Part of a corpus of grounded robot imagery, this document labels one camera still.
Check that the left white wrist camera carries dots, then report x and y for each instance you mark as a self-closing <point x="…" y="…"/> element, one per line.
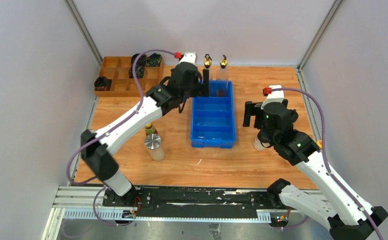
<point x="189" y="57"/>

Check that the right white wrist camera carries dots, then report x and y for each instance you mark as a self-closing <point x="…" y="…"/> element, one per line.
<point x="272" y="94"/>

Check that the wooden compartment tray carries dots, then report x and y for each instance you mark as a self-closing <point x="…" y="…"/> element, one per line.
<point x="118" y="71"/>

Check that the black roll left compartment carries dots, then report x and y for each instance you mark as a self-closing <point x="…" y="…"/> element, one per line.
<point x="102" y="83"/>

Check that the blue plastic divided bin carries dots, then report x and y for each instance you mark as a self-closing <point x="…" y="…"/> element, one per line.
<point x="213" y="122"/>

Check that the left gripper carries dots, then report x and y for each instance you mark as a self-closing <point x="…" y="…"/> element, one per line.
<point x="201" y="89"/>

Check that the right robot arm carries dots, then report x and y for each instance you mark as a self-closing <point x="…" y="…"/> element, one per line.
<point x="345" y="214"/>

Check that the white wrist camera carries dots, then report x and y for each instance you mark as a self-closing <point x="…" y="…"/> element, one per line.
<point x="189" y="57"/>
<point x="272" y="94"/>

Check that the right yellow cap sauce bottle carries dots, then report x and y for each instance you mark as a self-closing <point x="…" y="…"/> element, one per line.
<point x="320" y="144"/>

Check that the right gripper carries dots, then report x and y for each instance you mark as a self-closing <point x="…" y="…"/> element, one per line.
<point x="253" y="109"/>

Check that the black cap shaker jar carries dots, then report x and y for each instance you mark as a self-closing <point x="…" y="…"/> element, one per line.
<point x="258" y="144"/>

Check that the tall oil bottle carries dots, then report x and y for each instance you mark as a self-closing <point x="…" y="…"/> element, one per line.
<point x="207" y="61"/>
<point x="222" y="77"/>

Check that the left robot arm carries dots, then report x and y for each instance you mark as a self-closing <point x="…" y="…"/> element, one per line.
<point x="99" y="147"/>

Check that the silver lid spice jar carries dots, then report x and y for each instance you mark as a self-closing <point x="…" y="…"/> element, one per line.
<point x="153" y="144"/>

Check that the left yellow cap sauce bottle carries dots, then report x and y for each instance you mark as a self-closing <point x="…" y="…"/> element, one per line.
<point x="150" y="129"/>

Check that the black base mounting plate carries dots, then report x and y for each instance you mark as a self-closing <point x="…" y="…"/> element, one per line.
<point x="197" y="203"/>

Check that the yellow cap sauce bottle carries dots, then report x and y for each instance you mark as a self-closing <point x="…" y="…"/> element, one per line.
<point x="150" y="129"/>
<point x="320" y="144"/>

